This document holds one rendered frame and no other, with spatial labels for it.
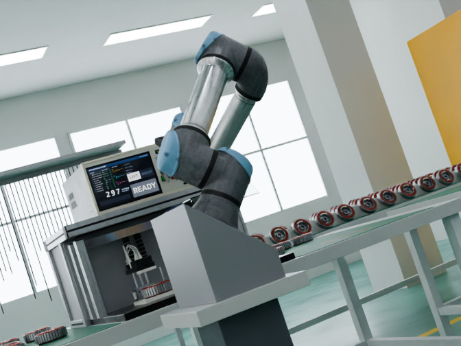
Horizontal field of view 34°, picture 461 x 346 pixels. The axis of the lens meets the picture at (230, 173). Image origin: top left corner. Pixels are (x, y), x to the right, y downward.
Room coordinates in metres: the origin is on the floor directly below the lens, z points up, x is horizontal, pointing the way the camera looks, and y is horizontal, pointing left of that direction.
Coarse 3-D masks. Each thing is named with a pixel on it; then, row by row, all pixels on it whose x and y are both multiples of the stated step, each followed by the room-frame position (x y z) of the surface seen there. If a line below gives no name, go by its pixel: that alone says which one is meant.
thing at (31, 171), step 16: (112, 144) 6.14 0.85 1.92; (48, 160) 5.90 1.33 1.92; (64, 160) 6.02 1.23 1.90; (80, 160) 6.25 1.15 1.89; (0, 176) 5.78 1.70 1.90; (16, 176) 6.01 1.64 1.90; (32, 176) 6.06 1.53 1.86; (32, 192) 6.06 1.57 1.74; (16, 208) 6.00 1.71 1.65; (32, 208) 6.04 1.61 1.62; (32, 224) 6.03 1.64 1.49; (16, 240) 5.97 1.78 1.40; (32, 240) 6.01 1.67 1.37; (16, 256) 5.94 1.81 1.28; (32, 272) 5.98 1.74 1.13; (32, 288) 5.96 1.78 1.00; (48, 288) 6.01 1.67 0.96; (0, 304) 5.84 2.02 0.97
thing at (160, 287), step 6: (162, 282) 2.60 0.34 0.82; (168, 282) 2.62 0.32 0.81; (144, 288) 2.61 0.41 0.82; (150, 288) 2.59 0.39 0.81; (156, 288) 2.59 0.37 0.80; (162, 288) 2.59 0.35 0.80; (168, 288) 2.61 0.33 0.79; (144, 294) 2.61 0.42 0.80; (150, 294) 2.59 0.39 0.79; (156, 294) 2.59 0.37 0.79
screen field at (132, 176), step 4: (148, 168) 2.83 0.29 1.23; (132, 172) 2.80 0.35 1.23; (136, 172) 2.81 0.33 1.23; (140, 172) 2.81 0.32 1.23; (144, 172) 2.82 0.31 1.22; (148, 172) 2.83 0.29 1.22; (152, 172) 2.83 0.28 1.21; (128, 176) 2.79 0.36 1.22; (132, 176) 2.80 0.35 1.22; (136, 176) 2.80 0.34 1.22; (140, 176) 2.81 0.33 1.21; (144, 176) 2.82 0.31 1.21; (128, 180) 2.79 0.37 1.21; (132, 180) 2.80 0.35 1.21
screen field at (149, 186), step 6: (150, 180) 2.83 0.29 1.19; (132, 186) 2.79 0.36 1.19; (138, 186) 2.80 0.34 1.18; (144, 186) 2.81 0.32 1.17; (150, 186) 2.82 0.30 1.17; (156, 186) 2.83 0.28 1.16; (132, 192) 2.79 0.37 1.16; (138, 192) 2.80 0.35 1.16; (144, 192) 2.81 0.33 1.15; (150, 192) 2.82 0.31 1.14
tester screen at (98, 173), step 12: (144, 156) 2.83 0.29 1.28; (96, 168) 2.74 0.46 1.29; (108, 168) 2.76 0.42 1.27; (120, 168) 2.78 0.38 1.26; (132, 168) 2.80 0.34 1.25; (144, 168) 2.82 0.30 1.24; (96, 180) 2.74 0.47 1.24; (108, 180) 2.76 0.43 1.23; (120, 180) 2.78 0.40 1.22; (144, 180) 2.82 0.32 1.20; (96, 192) 2.73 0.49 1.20; (156, 192) 2.83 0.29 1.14; (108, 204) 2.75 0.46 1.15
